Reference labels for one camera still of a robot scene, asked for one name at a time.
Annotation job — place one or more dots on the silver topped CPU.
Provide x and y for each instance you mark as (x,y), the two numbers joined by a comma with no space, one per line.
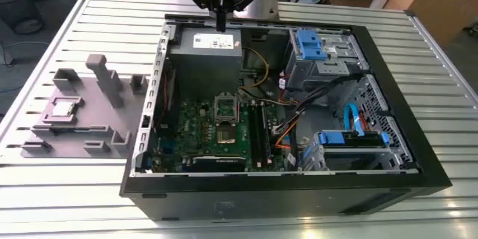
(64,108)

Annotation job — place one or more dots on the CPU socket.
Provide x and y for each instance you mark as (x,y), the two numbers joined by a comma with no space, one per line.
(228,136)

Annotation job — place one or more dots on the grey power supply unit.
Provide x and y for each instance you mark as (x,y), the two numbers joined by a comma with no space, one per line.
(202,68)

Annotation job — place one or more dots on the grey metal drive cage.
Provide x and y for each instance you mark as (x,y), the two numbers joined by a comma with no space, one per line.
(336,68)

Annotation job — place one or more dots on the black RAM slot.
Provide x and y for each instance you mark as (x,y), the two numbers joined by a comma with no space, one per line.
(252,135)
(263,136)
(257,136)

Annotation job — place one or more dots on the grey parts rack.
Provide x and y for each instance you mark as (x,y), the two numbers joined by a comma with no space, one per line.
(94,110)

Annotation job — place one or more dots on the green motherboard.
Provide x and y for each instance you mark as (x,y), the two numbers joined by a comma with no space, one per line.
(194,138)

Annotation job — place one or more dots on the wooden cabinet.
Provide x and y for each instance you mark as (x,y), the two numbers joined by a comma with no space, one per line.
(441,4)

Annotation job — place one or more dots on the hard disk in blue carrier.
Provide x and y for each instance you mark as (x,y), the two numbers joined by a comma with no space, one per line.
(333,138)

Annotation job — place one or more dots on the black graphics card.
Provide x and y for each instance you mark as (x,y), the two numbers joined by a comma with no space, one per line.
(218,163)

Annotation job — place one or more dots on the RAM stick with gold contacts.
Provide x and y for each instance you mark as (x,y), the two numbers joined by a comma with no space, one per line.
(72,130)

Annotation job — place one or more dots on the grey metal disk bay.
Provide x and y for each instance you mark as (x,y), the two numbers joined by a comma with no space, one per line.
(355,153)

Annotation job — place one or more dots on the blue VGA port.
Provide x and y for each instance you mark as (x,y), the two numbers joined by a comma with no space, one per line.
(148,164)

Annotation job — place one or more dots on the black PC case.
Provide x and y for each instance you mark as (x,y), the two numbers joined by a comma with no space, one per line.
(261,199)

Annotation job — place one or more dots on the blue plastic drive bracket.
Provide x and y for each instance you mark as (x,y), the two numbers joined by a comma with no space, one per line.
(312,40)

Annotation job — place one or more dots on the blue plastic carrier rail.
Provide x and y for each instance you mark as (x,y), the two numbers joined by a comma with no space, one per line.
(308,158)

